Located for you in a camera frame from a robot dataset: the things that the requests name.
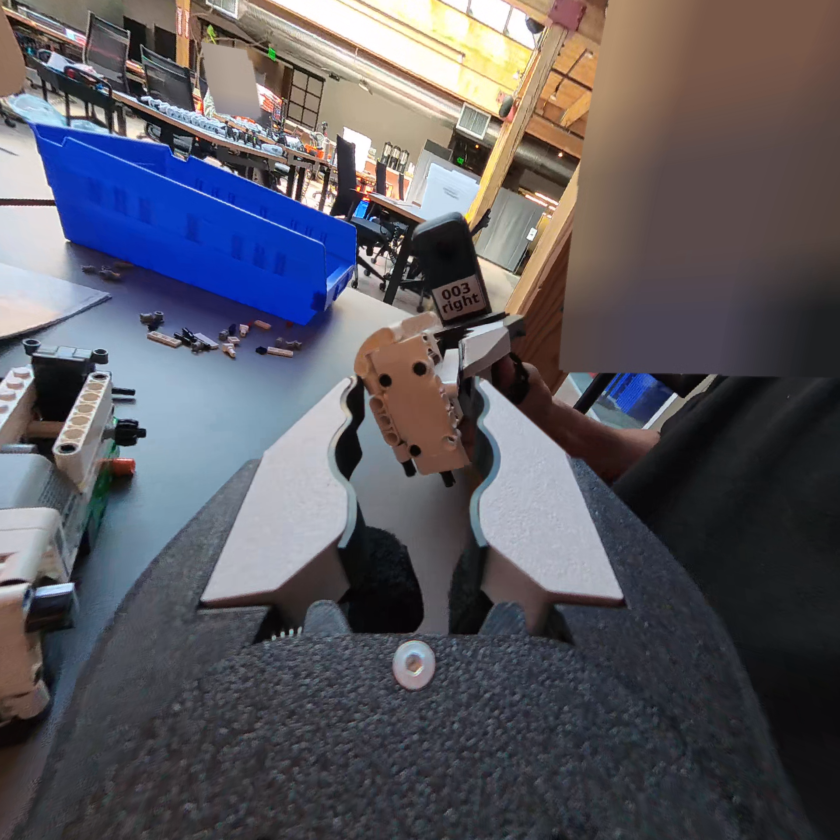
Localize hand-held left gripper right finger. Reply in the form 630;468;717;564
469;379;626;608

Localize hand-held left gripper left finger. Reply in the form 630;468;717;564
199;377;362;610

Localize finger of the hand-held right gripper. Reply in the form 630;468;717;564
457;325;514;382

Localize white lego subassembly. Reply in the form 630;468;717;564
354;311;475;488

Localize lego truck model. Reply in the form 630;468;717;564
0;338;148;728

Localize person's right forearm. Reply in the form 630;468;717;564
548;392;662;485

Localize scattered small lego pieces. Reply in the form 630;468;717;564
80;261;304;360

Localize long table with lego models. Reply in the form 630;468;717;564
13;7;316;198

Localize lego instruction booklet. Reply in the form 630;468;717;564
0;262;112;342

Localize person's right hand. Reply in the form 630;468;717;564
491;353;560;424

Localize black office chair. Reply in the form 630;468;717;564
327;134;398;258
139;45;198;114
84;12;132;94

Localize blue plastic bin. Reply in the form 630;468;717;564
31;121;358;328
604;373;677;411

